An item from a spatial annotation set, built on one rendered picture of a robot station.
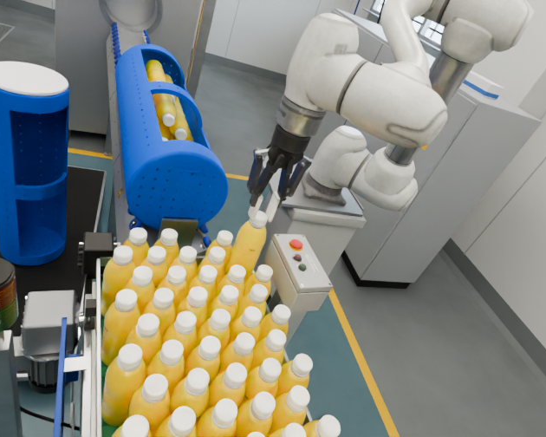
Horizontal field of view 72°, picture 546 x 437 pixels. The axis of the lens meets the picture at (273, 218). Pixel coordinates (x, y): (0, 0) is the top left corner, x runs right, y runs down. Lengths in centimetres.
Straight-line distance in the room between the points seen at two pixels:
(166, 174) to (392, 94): 63
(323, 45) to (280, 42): 569
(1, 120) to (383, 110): 142
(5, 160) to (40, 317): 89
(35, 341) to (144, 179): 47
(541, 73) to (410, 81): 272
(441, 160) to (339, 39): 175
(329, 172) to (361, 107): 79
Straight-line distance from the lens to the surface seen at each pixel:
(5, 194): 193
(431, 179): 242
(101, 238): 107
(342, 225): 151
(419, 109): 67
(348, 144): 141
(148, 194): 109
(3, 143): 179
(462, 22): 116
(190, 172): 106
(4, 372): 81
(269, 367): 78
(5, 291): 64
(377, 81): 68
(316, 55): 70
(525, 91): 340
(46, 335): 110
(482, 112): 235
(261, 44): 633
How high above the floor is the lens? 173
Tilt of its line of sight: 34 degrees down
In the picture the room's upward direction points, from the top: 23 degrees clockwise
